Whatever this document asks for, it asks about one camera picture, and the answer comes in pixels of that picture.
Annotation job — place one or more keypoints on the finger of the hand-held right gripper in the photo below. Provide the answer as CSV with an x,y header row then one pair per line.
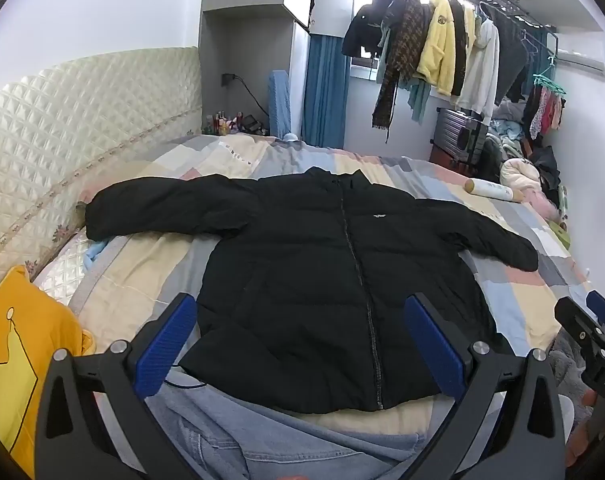
x,y
604,308
577,319

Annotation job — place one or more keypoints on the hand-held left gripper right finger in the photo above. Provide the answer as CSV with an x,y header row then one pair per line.
x,y
435,345

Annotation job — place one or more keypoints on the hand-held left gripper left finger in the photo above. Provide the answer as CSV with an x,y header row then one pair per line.
x,y
165,345

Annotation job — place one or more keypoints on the black puffer jacket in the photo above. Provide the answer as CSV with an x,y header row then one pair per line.
x,y
307,270

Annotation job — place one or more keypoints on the pile of clothes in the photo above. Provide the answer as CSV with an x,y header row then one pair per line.
x,y
512,130

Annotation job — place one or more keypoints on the dark grey hanging clothes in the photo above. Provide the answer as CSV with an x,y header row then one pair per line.
x,y
512,55

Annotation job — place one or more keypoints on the person's right hand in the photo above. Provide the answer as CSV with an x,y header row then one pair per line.
x,y
582,440

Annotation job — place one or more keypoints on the grey fleece blanket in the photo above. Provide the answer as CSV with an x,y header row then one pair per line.
x,y
564,360

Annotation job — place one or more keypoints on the pastel patchwork quilt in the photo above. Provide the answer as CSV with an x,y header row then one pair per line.
x,y
482,305

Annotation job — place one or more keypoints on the light blue cloth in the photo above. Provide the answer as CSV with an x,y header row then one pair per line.
x,y
95,255

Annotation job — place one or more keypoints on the pink fluffy garment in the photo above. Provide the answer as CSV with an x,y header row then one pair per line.
x,y
544,205

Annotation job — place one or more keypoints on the silvery quilted pillow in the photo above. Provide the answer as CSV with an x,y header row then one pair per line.
x,y
65,270

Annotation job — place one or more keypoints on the yellow printed pillow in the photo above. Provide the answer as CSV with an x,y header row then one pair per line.
x,y
22,340

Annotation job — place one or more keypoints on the grey blue garment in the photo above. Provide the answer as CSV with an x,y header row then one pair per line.
x,y
292,412

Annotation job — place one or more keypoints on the blue denim jeans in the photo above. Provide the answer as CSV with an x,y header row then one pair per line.
x,y
262,455

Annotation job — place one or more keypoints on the cream paper roll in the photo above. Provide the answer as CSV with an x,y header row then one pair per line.
x,y
492,190

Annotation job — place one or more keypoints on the cream fluffy garment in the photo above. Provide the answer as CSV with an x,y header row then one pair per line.
x,y
519,172

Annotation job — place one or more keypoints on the dark green garment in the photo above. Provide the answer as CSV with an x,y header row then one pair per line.
x,y
492,160

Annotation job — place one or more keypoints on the dark red suitcase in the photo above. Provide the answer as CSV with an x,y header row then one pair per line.
x,y
445,157

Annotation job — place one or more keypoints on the grey suitcase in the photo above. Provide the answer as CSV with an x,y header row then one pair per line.
x,y
452,127

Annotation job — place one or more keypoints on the cluster of cosmetic bottles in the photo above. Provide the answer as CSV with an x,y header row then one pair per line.
x,y
232,124

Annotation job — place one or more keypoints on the green clip hanger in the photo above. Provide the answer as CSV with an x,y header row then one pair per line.
x,y
549,80

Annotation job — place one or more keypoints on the mint green garment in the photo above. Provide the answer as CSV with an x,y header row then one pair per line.
x,y
420,102

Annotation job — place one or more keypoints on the small white round object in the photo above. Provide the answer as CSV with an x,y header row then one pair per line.
x,y
292,137

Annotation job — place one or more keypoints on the cream quilted headboard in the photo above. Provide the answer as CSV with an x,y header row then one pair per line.
x,y
57,125

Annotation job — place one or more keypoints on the white air conditioner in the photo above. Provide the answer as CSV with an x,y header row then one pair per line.
x,y
587,61

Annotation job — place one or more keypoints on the light blue fabric cover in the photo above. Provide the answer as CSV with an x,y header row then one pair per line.
x,y
278,105

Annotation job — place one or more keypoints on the white hoodie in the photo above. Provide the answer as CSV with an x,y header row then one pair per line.
x,y
482,70

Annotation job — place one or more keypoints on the blue curtain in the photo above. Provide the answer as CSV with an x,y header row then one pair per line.
x,y
327,95

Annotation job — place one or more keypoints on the grey wardrobe panel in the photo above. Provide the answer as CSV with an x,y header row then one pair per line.
x,y
300,85

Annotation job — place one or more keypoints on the yellow fleece jacket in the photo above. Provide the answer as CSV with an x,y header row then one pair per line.
x,y
437,50

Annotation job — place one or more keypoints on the black hanging coat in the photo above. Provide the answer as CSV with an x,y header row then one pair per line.
x,y
461,45

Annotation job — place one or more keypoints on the black hanging jacket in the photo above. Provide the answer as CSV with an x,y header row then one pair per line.
x,y
360,30

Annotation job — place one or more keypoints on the black wall charger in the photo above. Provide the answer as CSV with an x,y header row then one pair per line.
x,y
229,80

